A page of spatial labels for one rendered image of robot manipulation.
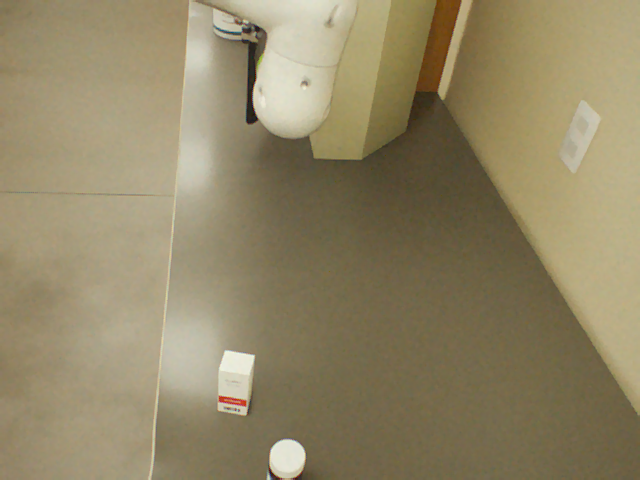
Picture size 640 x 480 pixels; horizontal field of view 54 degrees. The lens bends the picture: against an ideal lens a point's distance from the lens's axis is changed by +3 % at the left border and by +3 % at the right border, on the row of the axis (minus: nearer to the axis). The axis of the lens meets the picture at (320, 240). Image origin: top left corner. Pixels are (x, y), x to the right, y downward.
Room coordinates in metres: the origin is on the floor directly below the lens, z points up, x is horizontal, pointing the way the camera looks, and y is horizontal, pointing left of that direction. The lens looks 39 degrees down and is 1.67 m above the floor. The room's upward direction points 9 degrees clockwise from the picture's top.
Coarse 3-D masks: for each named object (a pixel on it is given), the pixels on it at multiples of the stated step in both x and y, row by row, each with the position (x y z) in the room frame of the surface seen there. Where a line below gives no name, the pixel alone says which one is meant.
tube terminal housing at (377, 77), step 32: (384, 0) 1.21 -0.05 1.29; (416, 0) 1.30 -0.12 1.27; (352, 32) 1.20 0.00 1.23; (384, 32) 1.22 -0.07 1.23; (416, 32) 1.33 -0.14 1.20; (352, 64) 1.21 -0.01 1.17; (384, 64) 1.24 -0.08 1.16; (416, 64) 1.36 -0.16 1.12; (352, 96) 1.21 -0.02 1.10; (384, 96) 1.26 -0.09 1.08; (320, 128) 1.19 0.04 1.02; (352, 128) 1.21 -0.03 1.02; (384, 128) 1.29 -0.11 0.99
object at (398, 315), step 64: (192, 64) 1.58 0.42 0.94; (192, 128) 1.24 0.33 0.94; (256, 128) 1.29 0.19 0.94; (448, 128) 1.44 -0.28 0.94; (192, 192) 1.00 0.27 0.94; (256, 192) 1.03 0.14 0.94; (320, 192) 1.06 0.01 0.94; (384, 192) 1.10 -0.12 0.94; (448, 192) 1.14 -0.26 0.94; (192, 256) 0.81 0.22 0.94; (256, 256) 0.83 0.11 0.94; (320, 256) 0.86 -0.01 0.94; (384, 256) 0.89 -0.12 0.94; (448, 256) 0.91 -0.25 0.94; (512, 256) 0.94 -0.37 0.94; (192, 320) 0.66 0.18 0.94; (256, 320) 0.68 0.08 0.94; (320, 320) 0.70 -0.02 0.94; (384, 320) 0.72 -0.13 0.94; (448, 320) 0.74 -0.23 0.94; (512, 320) 0.77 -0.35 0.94; (576, 320) 0.79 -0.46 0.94; (192, 384) 0.54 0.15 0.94; (256, 384) 0.55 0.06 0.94; (320, 384) 0.57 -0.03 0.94; (384, 384) 0.59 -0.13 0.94; (448, 384) 0.61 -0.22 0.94; (512, 384) 0.63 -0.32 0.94; (576, 384) 0.65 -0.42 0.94; (192, 448) 0.44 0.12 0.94; (256, 448) 0.45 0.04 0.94; (320, 448) 0.47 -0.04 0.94; (384, 448) 0.48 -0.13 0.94; (448, 448) 0.50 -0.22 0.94; (512, 448) 0.52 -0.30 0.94; (576, 448) 0.53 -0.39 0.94
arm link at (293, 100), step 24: (264, 72) 0.76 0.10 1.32; (288, 72) 0.74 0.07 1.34; (312, 72) 0.74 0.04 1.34; (336, 72) 0.77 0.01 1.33; (264, 96) 0.75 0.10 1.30; (288, 96) 0.73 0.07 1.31; (312, 96) 0.74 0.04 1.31; (264, 120) 0.74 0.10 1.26; (288, 120) 0.73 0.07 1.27; (312, 120) 0.74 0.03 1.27
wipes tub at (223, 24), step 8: (216, 16) 1.81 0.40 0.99; (224, 16) 1.79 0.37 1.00; (232, 16) 1.79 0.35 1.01; (216, 24) 1.81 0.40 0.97; (224, 24) 1.79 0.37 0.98; (232, 24) 1.79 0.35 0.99; (216, 32) 1.81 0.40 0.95; (224, 32) 1.79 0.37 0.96; (232, 32) 1.79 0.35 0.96; (240, 32) 1.80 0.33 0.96; (240, 40) 1.80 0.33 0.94
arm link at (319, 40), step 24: (192, 0) 0.79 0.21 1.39; (216, 0) 0.77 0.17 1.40; (240, 0) 0.76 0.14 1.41; (264, 0) 0.75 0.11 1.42; (288, 0) 0.74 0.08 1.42; (312, 0) 0.74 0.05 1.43; (336, 0) 0.75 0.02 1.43; (264, 24) 0.76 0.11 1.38; (288, 24) 0.74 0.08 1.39; (312, 24) 0.74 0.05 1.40; (336, 24) 0.75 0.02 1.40; (288, 48) 0.74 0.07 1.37; (312, 48) 0.74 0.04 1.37; (336, 48) 0.76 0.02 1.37
